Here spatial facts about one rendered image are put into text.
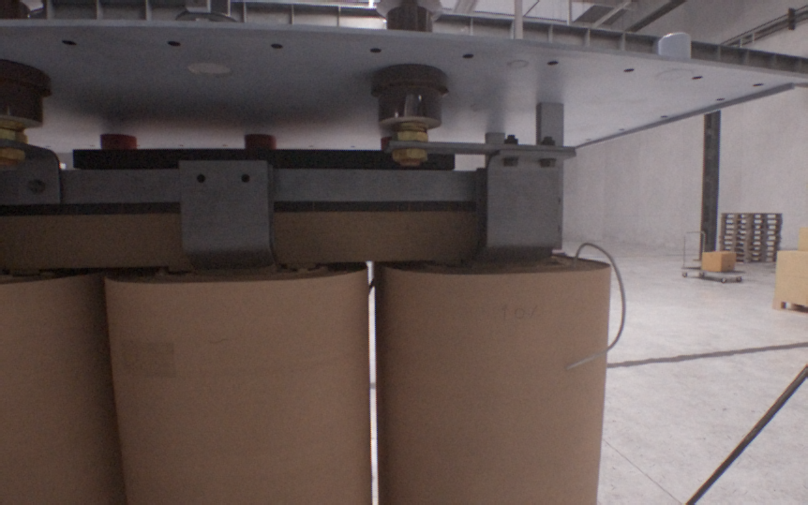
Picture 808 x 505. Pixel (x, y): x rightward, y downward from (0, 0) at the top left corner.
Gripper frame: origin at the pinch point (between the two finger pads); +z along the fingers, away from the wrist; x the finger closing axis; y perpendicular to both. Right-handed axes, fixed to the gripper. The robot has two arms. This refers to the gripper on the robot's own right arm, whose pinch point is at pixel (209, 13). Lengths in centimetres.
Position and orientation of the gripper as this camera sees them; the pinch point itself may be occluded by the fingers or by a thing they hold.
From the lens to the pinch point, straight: 66.2
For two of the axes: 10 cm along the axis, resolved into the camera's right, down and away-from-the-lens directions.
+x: -1.6, -0.8, 9.8
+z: 0.1, 10.0, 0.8
